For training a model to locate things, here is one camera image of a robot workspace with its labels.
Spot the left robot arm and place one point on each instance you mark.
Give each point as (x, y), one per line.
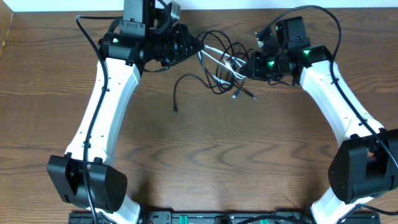
(85, 175)

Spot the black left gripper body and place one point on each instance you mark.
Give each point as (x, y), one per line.
(178, 42)

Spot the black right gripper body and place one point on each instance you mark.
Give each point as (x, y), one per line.
(265, 68)

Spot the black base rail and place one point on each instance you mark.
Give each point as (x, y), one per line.
(169, 217)

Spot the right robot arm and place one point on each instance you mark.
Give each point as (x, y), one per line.
(365, 165)

